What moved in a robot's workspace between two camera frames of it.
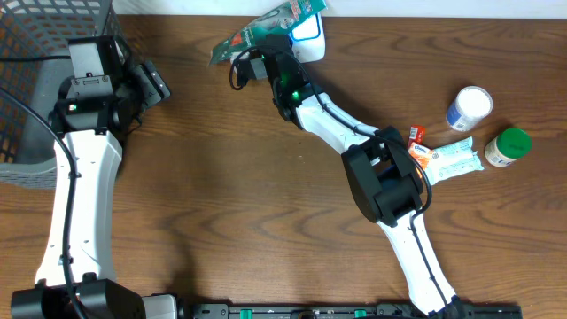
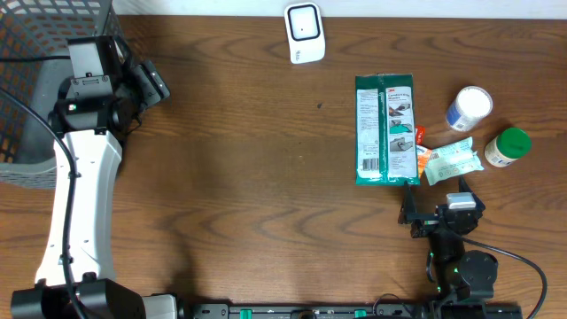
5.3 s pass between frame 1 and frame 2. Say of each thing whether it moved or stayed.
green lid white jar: stayed
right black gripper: moved
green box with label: moved
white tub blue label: stayed
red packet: stayed
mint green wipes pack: stayed
